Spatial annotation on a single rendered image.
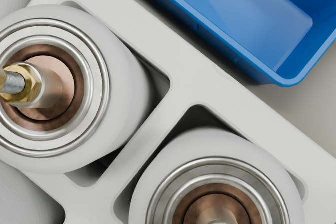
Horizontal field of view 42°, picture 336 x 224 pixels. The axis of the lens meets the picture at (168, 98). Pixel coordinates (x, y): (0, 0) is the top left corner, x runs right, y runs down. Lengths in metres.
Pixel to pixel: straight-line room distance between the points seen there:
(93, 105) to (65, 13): 0.05
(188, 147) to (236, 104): 0.08
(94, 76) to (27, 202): 0.12
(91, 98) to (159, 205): 0.07
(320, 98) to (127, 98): 0.30
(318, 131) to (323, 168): 0.19
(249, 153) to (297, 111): 0.26
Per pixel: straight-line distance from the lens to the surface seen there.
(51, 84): 0.23
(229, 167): 0.23
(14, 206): 0.30
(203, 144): 0.24
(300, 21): 0.51
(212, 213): 0.23
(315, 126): 0.50
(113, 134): 0.24
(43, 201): 0.35
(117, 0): 0.32
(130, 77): 0.24
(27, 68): 0.21
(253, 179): 0.24
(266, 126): 0.31
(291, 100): 0.50
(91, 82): 0.24
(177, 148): 0.24
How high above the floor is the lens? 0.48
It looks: 87 degrees down
